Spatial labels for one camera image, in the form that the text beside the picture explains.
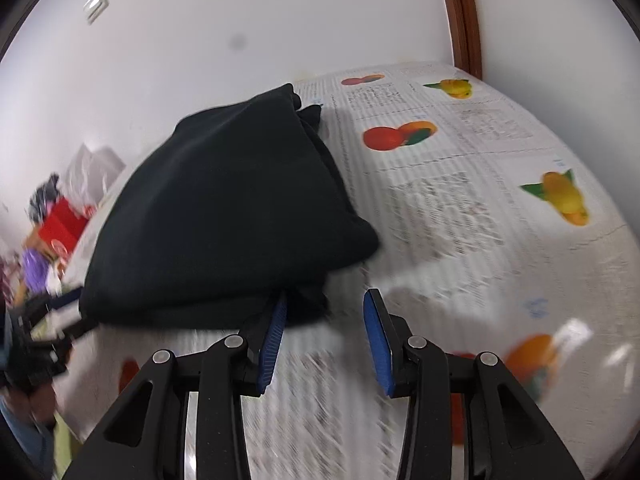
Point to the purple object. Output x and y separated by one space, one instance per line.
34 270

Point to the white wall switch plate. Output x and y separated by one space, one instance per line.
96 4

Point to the brown wooden door frame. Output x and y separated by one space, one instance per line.
462 20

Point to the white plastic bag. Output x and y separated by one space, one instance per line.
95 170

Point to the dark patterned cloth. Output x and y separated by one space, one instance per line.
45 197

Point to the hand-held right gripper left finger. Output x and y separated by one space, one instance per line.
272 345

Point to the light green cloth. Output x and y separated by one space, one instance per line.
64 447

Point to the fruit print table cover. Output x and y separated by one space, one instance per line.
450 210

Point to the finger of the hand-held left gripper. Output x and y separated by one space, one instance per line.
62 300
75 332

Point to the black garment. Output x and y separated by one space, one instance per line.
225 200

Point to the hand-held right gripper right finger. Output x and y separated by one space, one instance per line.
377 345

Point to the red box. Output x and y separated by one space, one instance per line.
62 225

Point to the person's left forearm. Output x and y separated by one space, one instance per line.
22 435

